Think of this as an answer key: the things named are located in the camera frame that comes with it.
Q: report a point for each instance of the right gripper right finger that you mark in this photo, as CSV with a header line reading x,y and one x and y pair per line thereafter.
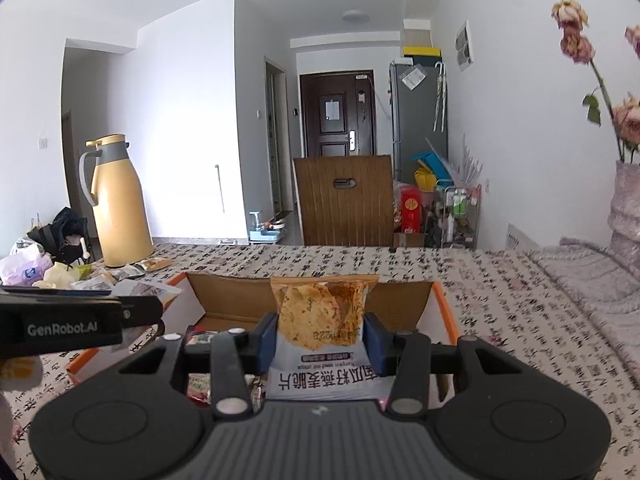
x,y
405,356

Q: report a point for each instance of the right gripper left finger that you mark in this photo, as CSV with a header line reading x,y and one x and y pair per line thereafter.
x,y
232,357

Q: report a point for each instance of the orange chip snack packet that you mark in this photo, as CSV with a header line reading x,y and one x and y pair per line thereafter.
x,y
320,354

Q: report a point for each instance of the white crumpled wrapper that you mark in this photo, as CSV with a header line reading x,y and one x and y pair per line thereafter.
x,y
59,276

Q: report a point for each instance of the purple tissue pack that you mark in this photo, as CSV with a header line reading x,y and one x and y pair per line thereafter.
x,y
19,270

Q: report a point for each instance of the orange white cardboard box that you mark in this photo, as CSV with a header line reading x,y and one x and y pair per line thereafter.
x,y
211,304

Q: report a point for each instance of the black bag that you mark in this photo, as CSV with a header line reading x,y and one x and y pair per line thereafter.
x,y
66,238

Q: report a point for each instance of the white grey snack packet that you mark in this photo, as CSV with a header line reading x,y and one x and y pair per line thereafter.
x,y
164,292

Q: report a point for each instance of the calligraphy print tablecloth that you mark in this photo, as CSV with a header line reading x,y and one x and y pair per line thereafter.
x,y
502,302

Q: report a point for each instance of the orange cracker packet by thermos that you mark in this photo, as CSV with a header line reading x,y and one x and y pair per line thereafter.
x,y
154,264

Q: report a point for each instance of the red gift box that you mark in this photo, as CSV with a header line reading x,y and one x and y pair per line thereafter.
x,y
411,211

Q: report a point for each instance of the metal utility cart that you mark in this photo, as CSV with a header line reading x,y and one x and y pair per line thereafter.
x,y
457,212

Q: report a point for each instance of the white signboard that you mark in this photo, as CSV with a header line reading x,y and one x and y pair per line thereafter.
x,y
516,239

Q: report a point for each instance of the yellow thermos jug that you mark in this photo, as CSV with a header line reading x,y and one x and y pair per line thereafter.
x,y
112,188

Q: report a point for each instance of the folded pink grey cloth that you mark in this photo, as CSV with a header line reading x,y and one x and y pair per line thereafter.
x,y
603,286

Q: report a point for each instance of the dark brown entrance door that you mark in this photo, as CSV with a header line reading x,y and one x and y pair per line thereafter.
x,y
338,113

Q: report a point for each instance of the pink ceramic vase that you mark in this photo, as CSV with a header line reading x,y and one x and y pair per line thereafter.
x,y
624,217

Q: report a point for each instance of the grey refrigerator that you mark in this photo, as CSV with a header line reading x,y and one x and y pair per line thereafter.
x,y
412,102

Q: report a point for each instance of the white umbrella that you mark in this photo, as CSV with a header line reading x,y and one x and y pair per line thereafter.
x,y
441,97

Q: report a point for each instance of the yellow box on fridge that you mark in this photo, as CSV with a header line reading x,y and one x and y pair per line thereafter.
x,y
431,52

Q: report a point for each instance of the ceiling lamp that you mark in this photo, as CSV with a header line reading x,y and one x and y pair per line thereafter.
x,y
355,17

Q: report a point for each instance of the dried pink rose bouquet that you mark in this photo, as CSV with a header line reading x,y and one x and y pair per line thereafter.
x,y
572,20

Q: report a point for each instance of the wall electrical panel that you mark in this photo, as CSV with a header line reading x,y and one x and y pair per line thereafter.
x,y
463,46

